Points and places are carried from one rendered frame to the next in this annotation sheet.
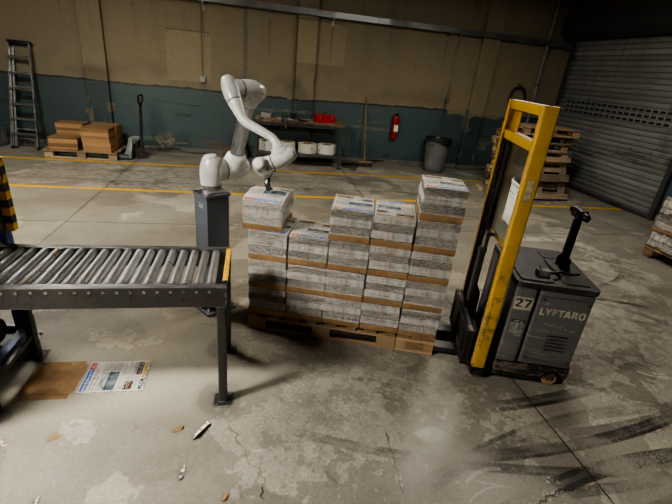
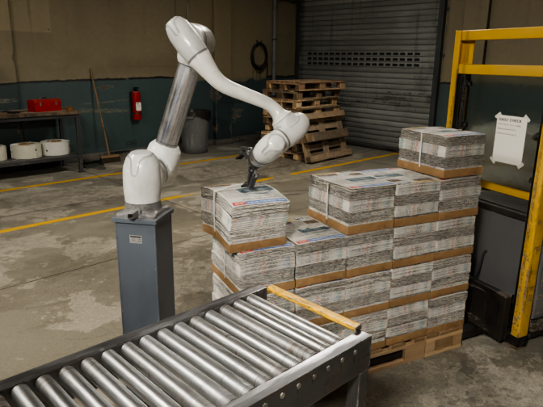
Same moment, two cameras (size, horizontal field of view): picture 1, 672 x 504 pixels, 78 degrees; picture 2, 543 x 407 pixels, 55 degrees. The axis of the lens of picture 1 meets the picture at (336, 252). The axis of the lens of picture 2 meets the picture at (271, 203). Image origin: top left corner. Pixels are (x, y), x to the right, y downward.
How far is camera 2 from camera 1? 1.84 m
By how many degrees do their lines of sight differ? 30
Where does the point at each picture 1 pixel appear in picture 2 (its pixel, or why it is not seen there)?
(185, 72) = not seen: outside the picture
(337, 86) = (48, 60)
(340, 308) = (364, 328)
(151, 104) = not seen: outside the picture
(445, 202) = (465, 152)
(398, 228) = (423, 196)
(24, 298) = not seen: outside the picture
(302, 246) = (314, 256)
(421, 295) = (448, 274)
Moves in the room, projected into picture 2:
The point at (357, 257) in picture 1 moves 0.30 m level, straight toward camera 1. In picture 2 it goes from (380, 249) to (422, 270)
